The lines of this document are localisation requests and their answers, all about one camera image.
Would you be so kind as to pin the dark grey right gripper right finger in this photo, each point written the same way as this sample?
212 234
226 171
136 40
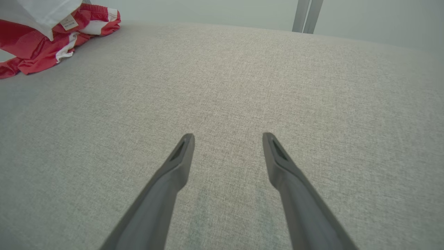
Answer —
305 208

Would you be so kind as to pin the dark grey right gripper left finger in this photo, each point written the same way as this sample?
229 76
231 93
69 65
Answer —
156 201

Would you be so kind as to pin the red shorts with white stripes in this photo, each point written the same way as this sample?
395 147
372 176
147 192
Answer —
34 59

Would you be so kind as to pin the red t-shirt with white sleeves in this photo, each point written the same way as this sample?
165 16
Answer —
38 14

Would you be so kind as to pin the grey metal upright post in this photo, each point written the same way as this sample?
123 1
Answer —
314 15
299 15

